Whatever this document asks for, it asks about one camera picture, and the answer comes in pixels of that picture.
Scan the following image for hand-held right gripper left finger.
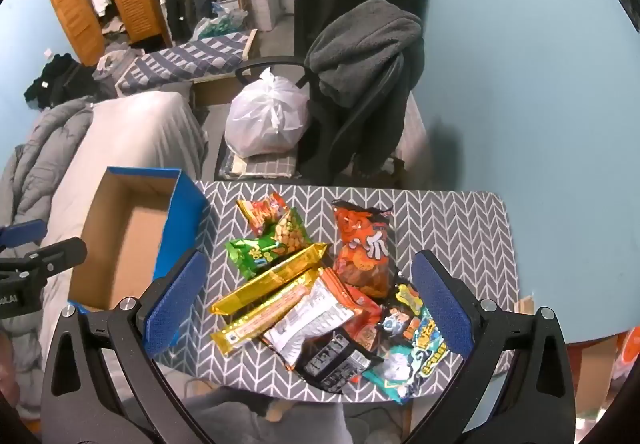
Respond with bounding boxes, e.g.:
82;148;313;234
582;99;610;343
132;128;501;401
40;249;211;444

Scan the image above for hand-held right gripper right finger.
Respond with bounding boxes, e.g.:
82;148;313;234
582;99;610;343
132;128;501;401
405;249;573;444

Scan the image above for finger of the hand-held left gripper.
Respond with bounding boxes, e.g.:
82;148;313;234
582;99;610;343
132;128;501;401
0;237;88;277
0;219;47;249

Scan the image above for blue cardboard box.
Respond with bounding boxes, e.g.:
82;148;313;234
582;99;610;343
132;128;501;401
67;167;211;347

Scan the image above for long gold snack packet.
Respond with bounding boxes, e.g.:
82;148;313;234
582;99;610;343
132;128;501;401
210;269;321;356
210;243;330;317

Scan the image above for black snack packet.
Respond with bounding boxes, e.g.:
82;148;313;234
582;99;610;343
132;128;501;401
295;331;385;394

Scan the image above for teal cartoon snack packet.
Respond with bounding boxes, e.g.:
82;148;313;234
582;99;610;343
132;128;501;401
362;283;449;405

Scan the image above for grey chevron table cover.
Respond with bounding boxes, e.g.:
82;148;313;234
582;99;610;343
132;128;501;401
150;179;521;407

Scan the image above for grey quilted duvet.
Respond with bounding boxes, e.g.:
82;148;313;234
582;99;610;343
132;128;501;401
0;97;96;230

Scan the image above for large orange striped snack packet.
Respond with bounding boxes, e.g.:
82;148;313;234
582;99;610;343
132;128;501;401
331;199;393;301

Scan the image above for small orange snack packet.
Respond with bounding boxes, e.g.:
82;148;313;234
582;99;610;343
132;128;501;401
236;193;290;237

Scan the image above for green bean snack packet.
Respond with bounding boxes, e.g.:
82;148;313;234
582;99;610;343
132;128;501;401
260;207;315;256

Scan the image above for person's grey trousers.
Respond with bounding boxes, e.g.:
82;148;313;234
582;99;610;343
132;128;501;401
120;384;346;444

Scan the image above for white snack packet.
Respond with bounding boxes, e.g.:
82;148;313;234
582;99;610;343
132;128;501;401
262;278;357;371

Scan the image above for light grey bed sheet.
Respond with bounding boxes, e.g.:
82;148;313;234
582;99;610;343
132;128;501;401
37;90;207;355

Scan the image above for pile of black clothes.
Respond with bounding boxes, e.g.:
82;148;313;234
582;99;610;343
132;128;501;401
22;53;103;111

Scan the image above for checked stool cushion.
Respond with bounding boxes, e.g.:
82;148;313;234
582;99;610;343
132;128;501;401
215;144;301;181

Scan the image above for black office chair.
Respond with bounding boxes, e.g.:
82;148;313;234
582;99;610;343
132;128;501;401
235;52;411;185

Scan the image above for white plastic bag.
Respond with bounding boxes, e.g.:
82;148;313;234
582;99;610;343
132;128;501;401
225;67;311;157

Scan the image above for striped mattress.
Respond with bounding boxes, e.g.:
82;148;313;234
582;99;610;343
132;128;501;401
116;29;258;92

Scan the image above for dark grey fleece blanket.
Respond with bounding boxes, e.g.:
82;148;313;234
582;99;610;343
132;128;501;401
305;0;426;175

